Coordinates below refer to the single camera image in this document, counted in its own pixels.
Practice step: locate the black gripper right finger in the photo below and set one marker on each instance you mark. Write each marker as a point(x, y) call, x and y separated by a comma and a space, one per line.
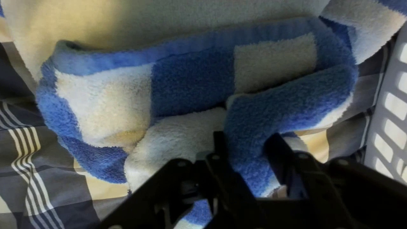
point(292, 166)

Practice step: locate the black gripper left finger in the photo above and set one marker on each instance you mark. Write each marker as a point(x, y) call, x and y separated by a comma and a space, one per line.
point(222, 166)

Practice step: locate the white and blue towel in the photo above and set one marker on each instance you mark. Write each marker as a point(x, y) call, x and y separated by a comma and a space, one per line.
point(191, 80)

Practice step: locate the plaid bed comforter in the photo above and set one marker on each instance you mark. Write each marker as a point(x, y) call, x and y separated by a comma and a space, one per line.
point(42, 182)

